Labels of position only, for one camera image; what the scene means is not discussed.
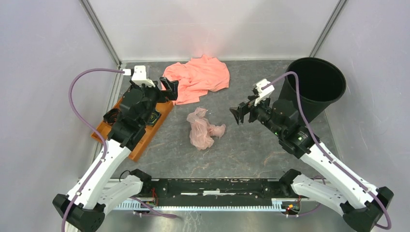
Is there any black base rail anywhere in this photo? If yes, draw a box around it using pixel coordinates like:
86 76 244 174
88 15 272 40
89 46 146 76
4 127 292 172
121 169 318 215

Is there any orange compartment tray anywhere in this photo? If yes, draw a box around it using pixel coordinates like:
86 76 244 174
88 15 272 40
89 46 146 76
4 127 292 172
91 84 174 161

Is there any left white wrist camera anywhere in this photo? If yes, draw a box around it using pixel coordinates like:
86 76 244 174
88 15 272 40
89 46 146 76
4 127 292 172
122 65 156 87

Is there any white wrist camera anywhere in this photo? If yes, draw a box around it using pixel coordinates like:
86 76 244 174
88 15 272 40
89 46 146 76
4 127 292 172
253 79 275 106
122 65 156 87

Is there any black trash bin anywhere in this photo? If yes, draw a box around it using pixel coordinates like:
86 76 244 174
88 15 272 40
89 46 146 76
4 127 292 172
286 58 347 123

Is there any pink plastic trash bag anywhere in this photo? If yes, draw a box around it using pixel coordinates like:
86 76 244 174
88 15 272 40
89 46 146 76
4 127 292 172
187 107 226 150

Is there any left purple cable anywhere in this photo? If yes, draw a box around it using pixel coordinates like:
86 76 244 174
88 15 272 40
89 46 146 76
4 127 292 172
60 68 126 232

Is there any purple cable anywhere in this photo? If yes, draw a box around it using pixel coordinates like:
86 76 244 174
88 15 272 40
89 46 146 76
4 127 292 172
262 71 393 230
60 68 126 232

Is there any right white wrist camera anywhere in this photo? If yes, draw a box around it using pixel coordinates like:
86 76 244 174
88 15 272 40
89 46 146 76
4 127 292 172
253 79 275 106

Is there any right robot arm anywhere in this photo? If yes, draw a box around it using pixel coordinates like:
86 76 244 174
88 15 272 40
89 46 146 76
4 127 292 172
229 99 394 232

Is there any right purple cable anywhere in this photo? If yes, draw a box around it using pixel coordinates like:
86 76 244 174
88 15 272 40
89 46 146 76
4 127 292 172
262 71 393 230

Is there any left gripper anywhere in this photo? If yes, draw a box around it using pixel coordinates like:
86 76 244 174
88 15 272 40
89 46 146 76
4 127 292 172
130 76 178 126

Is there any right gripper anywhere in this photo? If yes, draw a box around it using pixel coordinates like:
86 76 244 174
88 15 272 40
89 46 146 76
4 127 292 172
229 93 283 137

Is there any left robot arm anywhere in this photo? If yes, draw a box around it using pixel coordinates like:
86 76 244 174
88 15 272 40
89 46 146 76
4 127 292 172
52 77 179 232

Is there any dark rolled sock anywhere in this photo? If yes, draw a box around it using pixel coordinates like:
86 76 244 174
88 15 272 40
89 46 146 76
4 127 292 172
103 108 120 125
147 110 161 126

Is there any salmon pink cloth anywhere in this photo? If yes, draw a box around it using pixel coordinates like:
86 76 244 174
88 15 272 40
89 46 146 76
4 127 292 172
163 55 230 105

